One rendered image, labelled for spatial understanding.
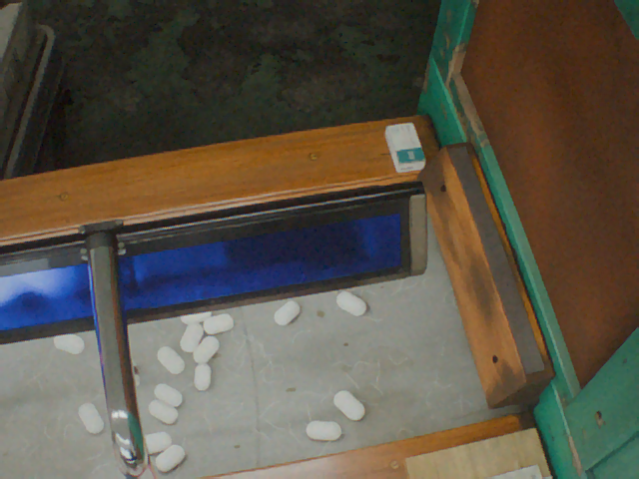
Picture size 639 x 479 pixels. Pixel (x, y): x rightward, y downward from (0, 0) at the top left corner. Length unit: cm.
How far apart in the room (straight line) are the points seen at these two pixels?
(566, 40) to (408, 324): 40
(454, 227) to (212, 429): 35
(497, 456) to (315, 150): 44
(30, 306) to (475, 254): 49
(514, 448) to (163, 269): 46
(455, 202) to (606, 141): 28
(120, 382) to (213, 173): 54
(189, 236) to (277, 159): 47
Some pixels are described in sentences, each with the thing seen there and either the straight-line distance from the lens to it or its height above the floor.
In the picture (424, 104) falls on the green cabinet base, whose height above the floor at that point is 75.
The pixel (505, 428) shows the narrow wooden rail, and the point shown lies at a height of 76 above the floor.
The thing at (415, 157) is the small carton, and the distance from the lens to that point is 106.
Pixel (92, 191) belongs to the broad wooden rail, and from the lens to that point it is 106.
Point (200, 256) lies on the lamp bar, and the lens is 62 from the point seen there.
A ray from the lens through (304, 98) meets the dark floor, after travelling 213.
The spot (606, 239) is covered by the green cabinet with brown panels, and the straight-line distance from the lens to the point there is 76.
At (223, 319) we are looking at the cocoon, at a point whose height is 76.
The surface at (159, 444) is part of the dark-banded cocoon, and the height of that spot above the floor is 76.
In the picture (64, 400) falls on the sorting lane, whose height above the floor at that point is 74.
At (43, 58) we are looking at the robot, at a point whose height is 34.
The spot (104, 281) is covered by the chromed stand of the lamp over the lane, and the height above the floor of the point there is 112.
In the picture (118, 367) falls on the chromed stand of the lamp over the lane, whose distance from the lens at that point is 56.
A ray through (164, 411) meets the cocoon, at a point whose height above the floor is 76.
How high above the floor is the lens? 163
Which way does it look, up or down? 59 degrees down
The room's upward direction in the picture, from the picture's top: 6 degrees clockwise
